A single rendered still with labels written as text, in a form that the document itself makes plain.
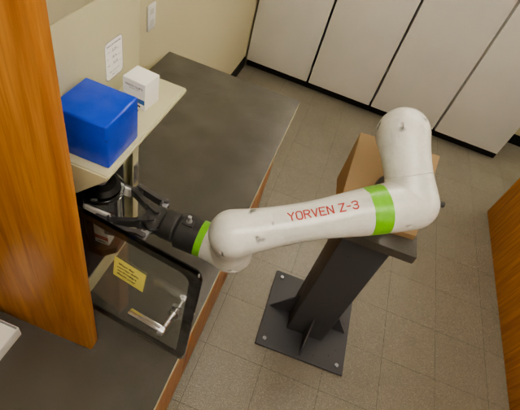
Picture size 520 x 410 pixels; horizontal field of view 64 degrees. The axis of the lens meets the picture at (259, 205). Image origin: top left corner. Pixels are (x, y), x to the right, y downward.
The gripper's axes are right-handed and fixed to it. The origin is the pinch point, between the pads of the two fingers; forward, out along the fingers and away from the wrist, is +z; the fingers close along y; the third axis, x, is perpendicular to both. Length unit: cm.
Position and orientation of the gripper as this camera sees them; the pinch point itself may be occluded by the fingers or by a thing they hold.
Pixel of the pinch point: (104, 198)
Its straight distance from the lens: 111.5
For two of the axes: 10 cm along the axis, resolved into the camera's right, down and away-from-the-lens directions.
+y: -3.1, 6.6, -6.9
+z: -9.3, -3.7, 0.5
